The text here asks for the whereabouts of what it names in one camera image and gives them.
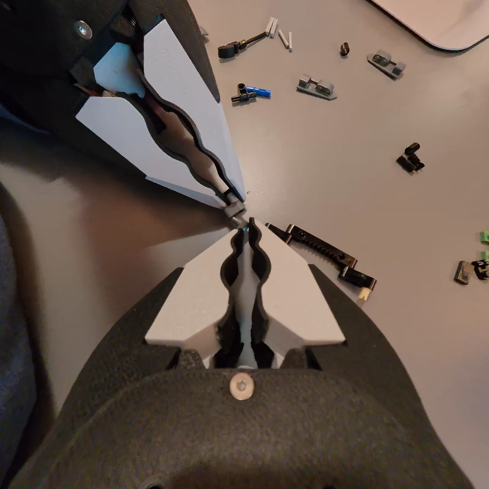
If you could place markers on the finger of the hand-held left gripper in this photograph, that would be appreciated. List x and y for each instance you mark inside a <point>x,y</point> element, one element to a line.
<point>126,133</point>
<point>179,76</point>

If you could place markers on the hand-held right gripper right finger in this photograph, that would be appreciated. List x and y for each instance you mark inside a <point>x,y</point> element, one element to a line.
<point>298,301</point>

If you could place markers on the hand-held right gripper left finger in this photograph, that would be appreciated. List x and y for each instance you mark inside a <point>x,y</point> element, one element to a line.
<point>183,305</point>

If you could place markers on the grey lego axle pin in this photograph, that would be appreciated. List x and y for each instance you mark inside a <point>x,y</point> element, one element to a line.
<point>237,222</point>

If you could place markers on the grey lego cross connector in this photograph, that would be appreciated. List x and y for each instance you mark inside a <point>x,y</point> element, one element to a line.
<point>235,209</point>

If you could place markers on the grey lego wedge piece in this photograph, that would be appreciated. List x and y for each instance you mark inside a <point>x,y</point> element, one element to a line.
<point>204,33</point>

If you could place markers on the black lego axle with connector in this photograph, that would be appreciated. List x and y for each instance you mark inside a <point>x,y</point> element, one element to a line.
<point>226,51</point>

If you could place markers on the black lego gear rack assembly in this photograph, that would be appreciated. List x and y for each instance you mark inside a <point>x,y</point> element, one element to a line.
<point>324,254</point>

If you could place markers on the grey lego panel piece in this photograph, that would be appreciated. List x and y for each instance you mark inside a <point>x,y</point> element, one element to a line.
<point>317,88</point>
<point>386,65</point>

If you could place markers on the black lego pin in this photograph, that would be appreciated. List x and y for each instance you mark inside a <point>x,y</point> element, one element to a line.
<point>345,49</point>
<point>413,147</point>

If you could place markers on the dark lego slope piece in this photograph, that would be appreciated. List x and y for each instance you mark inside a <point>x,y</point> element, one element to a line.
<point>463,272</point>

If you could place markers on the black lego block connector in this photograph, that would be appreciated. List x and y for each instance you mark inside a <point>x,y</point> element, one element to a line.
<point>410,163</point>

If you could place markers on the small black lego piece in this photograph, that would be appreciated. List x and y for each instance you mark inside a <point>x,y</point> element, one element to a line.
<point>481,269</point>

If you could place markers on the green lego plate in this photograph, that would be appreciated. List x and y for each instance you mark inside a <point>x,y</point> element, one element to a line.
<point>484,235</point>

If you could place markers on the black connector with blue pin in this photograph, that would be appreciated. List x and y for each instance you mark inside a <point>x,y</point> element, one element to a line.
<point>250,93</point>

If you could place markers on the person's torso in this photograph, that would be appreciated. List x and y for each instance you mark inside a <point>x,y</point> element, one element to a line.
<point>15,344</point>

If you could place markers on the white monitor stand base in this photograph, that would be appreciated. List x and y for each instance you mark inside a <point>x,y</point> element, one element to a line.
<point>439,19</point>

